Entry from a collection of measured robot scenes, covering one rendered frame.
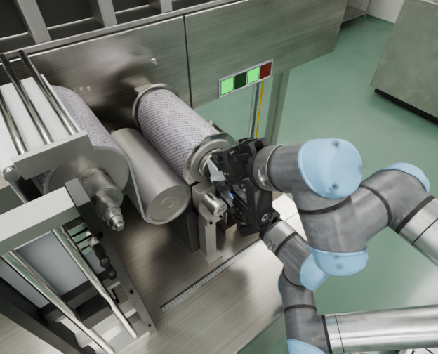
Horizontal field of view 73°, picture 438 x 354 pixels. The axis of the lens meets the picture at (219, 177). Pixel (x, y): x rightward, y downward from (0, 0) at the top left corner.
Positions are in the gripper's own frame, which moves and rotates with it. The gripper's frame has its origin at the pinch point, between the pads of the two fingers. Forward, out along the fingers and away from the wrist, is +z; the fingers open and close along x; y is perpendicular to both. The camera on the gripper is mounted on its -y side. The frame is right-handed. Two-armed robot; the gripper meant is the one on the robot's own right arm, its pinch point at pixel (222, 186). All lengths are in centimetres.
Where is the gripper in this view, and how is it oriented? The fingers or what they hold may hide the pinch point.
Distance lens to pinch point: 84.7
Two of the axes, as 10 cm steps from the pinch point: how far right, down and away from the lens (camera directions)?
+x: -8.0, 4.4, -4.1
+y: 0.0, -6.8, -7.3
